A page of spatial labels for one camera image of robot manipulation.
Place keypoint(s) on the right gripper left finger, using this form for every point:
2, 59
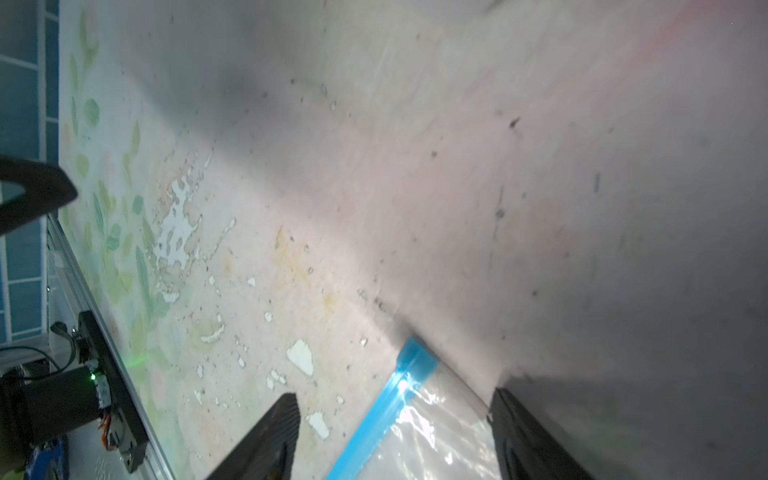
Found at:
267, 451

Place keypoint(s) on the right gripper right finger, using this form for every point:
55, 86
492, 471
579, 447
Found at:
525, 449

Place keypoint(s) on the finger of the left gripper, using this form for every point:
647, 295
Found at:
46, 188

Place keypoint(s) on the clear zip bag blue zipper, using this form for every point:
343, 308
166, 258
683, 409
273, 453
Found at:
426, 423

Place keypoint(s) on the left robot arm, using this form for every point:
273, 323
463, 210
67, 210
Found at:
37, 410

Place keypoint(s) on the aluminium front rail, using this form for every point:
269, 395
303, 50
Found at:
67, 295

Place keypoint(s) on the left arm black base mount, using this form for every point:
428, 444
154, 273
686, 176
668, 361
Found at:
122, 429

